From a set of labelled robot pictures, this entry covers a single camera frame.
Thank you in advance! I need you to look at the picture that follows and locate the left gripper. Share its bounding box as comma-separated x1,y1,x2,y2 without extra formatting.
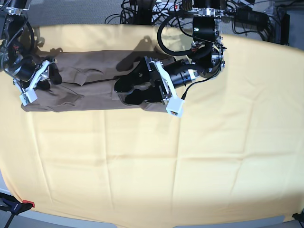
114,58,197,105

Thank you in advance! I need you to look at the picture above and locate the yellow table cloth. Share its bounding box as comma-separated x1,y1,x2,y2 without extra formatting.
0,35,304,228

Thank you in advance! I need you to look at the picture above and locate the brown T-shirt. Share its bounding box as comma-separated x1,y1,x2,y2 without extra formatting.
21,50,174,112

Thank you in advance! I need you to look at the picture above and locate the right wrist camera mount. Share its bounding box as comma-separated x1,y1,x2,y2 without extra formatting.
13,60,50,106

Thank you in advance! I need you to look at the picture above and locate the black centre stand post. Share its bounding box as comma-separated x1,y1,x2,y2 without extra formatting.
135,0,154,26

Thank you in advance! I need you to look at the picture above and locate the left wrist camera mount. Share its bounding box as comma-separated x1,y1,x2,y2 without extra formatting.
150,61,185,117

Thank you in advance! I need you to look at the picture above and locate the blue red table clamp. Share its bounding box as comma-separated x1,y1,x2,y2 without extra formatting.
0,192,35,228

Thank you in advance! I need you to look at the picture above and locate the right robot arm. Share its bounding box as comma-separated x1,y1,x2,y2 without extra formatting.
0,0,62,93

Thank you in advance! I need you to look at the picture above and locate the white power strip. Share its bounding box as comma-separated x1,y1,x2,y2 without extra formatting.
152,1,181,13

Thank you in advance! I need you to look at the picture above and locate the black clamp right corner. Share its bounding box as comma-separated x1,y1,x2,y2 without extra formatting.
292,210,304,228

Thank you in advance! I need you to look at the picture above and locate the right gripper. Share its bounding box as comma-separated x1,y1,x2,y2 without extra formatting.
14,56,62,90

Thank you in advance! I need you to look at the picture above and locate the black power adapter box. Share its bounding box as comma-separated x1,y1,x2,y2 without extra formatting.
234,8,268,26

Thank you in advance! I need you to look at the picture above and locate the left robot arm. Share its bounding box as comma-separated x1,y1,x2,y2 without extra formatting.
114,0,226,106

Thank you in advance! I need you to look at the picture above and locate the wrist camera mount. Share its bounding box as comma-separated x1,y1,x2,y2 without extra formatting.
13,60,50,106
150,61,185,117

